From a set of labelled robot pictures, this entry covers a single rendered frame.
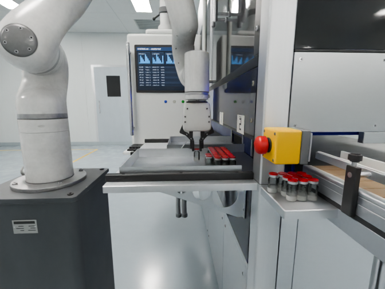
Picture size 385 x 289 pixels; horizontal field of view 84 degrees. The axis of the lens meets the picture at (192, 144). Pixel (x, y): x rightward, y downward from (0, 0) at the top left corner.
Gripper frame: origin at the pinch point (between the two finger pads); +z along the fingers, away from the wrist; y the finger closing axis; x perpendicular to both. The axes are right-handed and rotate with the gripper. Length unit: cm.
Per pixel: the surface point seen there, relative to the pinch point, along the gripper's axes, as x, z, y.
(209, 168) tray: 18.4, 3.3, -2.2
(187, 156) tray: -6.5, 5.9, 3.1
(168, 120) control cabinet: -77, -4, 14
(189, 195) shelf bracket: 13.6, 13.4, 3.1
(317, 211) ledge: 38.3, 6.4, -20.8
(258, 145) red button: 31.7, -5.6, -10.8
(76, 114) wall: -531, 8, 291
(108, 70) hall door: -530, -108, 197
